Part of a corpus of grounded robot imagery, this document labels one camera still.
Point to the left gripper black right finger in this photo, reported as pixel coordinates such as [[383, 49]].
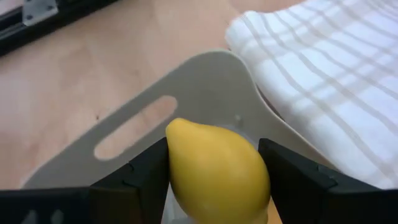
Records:
[[311, 196]]

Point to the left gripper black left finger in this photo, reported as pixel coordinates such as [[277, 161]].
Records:
[[124, 199]]

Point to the yellow lemon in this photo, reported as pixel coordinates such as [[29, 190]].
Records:
[[217, 174]]

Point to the white checked dish towel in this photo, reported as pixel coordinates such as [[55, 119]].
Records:
[[326, 77]]

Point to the white plastic bin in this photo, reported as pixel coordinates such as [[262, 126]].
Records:
[[211, 87]]

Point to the black aluminium table frame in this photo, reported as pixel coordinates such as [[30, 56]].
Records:
[[81, 7]]

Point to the silver corner bracket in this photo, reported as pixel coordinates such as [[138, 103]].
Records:
[[38, 11]]

